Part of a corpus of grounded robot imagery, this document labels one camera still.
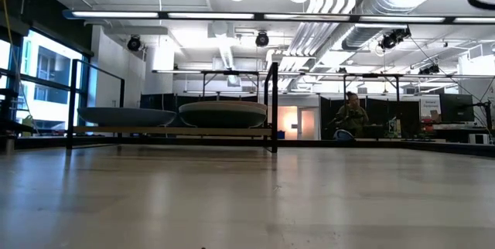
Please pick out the dark teal plate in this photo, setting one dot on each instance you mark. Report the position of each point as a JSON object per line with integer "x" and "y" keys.
{"x": 222, "y": 120}

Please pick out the blue plate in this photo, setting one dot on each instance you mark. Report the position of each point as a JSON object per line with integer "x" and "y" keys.
{"x": 127, "y": 118}

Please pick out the cream white plate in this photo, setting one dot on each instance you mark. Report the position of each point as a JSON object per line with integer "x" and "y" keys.
{"x": 222, "y": 103}

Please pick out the black ceiling spotlight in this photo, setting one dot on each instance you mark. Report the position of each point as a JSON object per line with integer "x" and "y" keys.
{"x": 394, "y": 38}
{"x": 134, "y": 43}
{"x": 261, "y": 39}
{"x": 429, "y": 69}

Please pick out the light blue round object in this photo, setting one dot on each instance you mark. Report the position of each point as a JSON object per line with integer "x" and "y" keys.
{"x": 343, "y": 136}

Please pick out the long LED light bar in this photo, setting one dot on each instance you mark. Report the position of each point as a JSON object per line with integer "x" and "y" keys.
{"x": 210, "y": 16}

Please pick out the person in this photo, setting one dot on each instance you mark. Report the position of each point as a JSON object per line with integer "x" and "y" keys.
{"x": 352, "y": 119}

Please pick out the white printed sign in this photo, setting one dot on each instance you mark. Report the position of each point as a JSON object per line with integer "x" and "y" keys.
{"x": 429, "y": 104}

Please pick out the large glass window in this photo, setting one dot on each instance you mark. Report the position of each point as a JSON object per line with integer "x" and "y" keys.
{"x": 54, "y": 71}

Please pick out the dark background monitor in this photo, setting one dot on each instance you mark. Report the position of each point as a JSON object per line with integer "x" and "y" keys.
{"x": 456, "y": 108}

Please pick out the background desk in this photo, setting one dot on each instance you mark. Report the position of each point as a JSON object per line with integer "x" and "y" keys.
{"x": 456, "y": 127}

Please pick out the small white box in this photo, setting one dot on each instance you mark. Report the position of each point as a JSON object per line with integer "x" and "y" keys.
{"x": 478, "y": 138}

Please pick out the black workstation frame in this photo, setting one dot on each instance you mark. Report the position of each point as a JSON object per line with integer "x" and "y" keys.
{"x": 232, "y": 72}
{"x": 371, "y": 75}

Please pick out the black aluminium rig frame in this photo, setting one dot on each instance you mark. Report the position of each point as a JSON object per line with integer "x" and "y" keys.
{"x": 386, "y": 145}

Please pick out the silver ventilation duct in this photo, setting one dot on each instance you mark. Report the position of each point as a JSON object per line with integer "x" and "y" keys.
{"x": 386, "y": 1}

